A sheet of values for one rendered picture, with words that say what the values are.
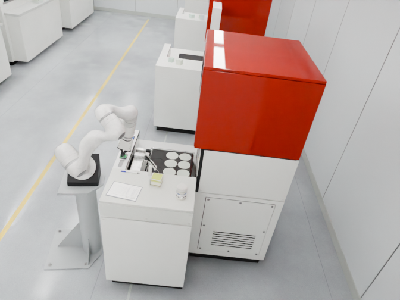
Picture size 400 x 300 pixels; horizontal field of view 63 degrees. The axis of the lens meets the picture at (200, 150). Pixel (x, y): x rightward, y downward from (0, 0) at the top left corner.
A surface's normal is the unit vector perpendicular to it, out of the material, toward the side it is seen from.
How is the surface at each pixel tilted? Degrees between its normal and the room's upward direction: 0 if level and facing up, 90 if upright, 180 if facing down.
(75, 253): 0
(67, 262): 0
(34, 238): 0
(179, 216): 90
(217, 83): 90
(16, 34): 90
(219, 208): 90
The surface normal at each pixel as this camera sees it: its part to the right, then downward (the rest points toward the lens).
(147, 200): 0.11, -0.81
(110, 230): -0.04, 0.57
